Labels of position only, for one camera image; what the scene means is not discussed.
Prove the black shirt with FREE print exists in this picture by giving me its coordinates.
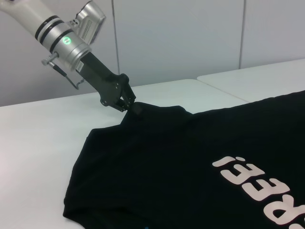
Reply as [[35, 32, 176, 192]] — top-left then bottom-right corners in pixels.
[[63, 89, 305, 229]]

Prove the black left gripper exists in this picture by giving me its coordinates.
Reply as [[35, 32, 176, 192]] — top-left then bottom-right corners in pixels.
[[76, 51, 143, 115]]

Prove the left arm cable with plug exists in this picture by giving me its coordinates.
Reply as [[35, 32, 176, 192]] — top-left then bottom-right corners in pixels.
[[41, 52, 85, 91]]

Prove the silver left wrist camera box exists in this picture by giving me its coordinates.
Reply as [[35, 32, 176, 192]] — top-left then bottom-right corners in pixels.
[[75, 0, 107, 46]]

